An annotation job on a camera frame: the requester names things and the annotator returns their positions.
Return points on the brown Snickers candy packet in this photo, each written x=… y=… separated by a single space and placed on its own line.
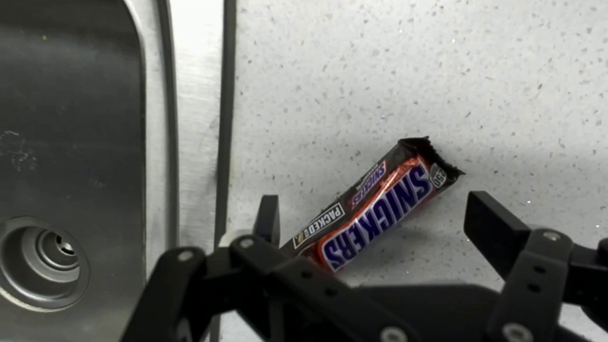
x=381 y=209

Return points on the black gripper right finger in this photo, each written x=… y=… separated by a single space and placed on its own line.
x=538 y=278

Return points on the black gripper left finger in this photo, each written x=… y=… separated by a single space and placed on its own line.
x=253 y=297

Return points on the stainless steel double sink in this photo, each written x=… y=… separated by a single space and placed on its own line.
x=77 y=158

